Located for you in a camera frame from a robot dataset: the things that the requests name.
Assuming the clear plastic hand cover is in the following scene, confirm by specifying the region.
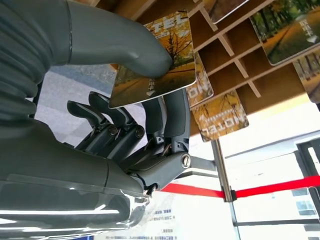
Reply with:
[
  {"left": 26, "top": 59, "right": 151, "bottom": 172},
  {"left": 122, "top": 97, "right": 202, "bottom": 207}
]
[{"left": 0, "top": 173, "right": 151, "bottom": 240}]

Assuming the wooden card rack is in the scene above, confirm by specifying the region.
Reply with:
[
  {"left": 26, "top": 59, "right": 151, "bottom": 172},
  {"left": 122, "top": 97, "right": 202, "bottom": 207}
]
[{"left": 72, "top": 0, "right": 320, "bottom": 137}]

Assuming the red barrier belt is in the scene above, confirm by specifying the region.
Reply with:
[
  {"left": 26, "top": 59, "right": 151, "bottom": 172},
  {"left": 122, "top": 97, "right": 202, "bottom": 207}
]
[
  {"left": 159, "top": 182, "right": 226, "bottom": 200},
  {"left": 235, "top": 175, "right": 320, "bottom": 200}
]

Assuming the chrome stanchion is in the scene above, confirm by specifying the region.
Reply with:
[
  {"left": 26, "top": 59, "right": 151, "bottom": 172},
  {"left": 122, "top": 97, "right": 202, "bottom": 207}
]
[{"left": 211, "top": 139, "right": 238, "bottom": 204}]

